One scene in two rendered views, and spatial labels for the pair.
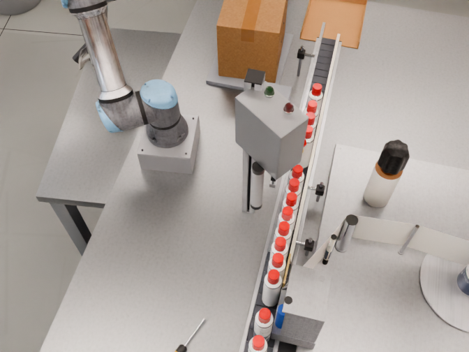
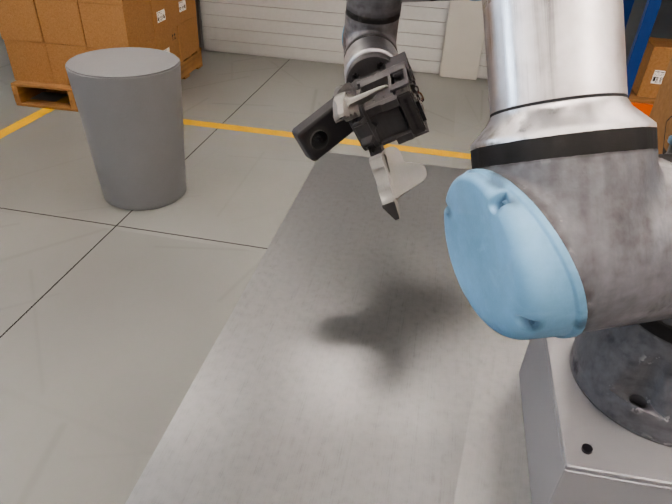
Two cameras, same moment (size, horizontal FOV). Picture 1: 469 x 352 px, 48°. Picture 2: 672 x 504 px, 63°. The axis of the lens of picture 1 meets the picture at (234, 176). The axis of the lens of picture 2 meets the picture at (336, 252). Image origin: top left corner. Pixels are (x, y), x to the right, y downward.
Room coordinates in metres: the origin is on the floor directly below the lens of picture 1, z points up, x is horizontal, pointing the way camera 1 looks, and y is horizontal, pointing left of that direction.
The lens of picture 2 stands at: (0.81, 0.52, 1.29)
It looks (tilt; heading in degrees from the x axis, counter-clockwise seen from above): 34 degrees down; 2
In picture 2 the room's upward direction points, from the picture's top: 3 degrees clockwise
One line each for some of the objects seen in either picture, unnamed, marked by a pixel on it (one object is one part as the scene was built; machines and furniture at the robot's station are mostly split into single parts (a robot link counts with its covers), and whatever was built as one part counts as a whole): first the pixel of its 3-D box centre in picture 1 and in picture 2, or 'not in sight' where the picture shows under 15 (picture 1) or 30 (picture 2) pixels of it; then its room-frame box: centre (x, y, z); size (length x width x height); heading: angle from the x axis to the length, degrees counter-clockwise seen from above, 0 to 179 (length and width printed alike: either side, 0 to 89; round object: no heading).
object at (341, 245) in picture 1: (346, 233); not in sight; (0.73, -0.35, 0.97); 0.05 x 0.05 x 0.19
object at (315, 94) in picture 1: (313, 105); not in sight; (1.25, -0.29, 0.98); 0.05 x 0.05 x 0.20
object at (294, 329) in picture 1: (300, 307); not in sight; (0.48, -0.18, 1.01); 0.14 x 0.13 x 0.26; 165
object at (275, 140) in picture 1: (270, 130); not in sight; (0.83, -0.09, 1.38); 0.17 x 0.10 x 0.19; 40
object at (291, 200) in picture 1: (289, 212); not in sight; (0.81, -0.18, 0.98); 0.05 x 0.05 x 0.20
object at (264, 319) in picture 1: (263, 325); not in sight; (0.44, -0.08, 0.98); 0.05 x 0.05 x 0.20
